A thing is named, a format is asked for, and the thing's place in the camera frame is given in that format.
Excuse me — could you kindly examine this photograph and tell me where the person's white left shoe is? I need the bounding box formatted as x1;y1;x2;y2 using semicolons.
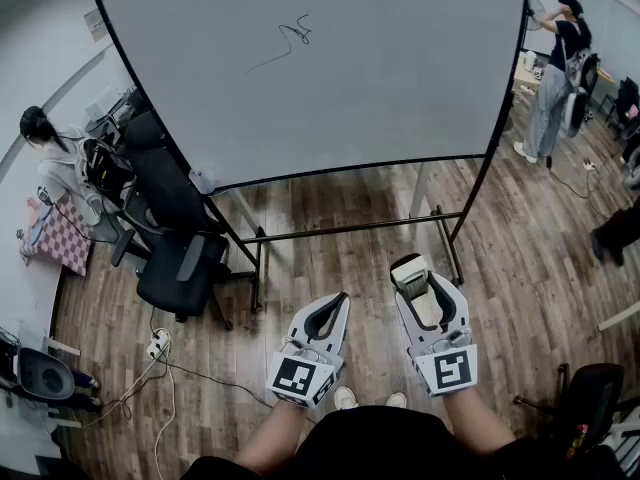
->
333;386;359;412

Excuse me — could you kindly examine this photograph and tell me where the black standing fan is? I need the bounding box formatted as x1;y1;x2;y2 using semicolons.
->
521;0;547;54

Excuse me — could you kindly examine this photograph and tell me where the person's left forearm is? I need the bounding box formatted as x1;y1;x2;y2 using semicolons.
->
233;398;307;470

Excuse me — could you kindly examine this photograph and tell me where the person's right forearm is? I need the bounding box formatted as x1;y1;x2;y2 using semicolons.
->
442;388;517;458

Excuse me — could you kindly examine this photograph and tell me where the white whiteboard eraser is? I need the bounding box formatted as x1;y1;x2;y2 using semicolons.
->
389;252;442;330

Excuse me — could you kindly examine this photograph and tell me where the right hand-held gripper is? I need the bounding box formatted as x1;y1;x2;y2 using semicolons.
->
394;271;479;398

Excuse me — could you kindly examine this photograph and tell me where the person's black clothing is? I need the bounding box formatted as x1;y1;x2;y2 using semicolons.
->
180;404;640;480

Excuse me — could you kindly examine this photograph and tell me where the pink checkered cloth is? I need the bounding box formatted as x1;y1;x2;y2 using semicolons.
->
18;196;95;277

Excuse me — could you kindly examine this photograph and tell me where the paper wall notice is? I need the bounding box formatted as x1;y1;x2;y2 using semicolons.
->
83;9;110;44

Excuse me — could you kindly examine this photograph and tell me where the black cable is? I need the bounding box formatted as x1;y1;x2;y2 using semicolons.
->
546;155;612;220
162;355;281;405

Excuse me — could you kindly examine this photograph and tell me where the white box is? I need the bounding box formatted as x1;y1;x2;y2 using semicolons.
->
83;86;120;121

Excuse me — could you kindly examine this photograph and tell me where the white desk edge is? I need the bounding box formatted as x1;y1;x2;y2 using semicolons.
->
597;301;640;333

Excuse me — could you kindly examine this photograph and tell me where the white cable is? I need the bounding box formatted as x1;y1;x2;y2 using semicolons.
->
74;340;178;480

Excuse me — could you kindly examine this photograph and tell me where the black office chair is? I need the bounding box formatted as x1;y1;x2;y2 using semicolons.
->
606;76;640;142
110;111;262;332
513;362;627;452

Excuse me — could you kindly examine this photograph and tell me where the clear marker holder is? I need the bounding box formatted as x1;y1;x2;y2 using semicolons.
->
188;167;220;196

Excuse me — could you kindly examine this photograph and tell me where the white whiteboard with black frame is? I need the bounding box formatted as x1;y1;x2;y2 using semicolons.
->
94;0;532;315

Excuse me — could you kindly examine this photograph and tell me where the wooden table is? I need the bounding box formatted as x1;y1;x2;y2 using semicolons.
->
512;51;617;95

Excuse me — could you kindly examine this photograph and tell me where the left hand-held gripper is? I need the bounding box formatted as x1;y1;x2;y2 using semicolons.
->
267;291;352;410

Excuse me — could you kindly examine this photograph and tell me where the grey rounded device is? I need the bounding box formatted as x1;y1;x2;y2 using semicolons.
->
16;346;77;402

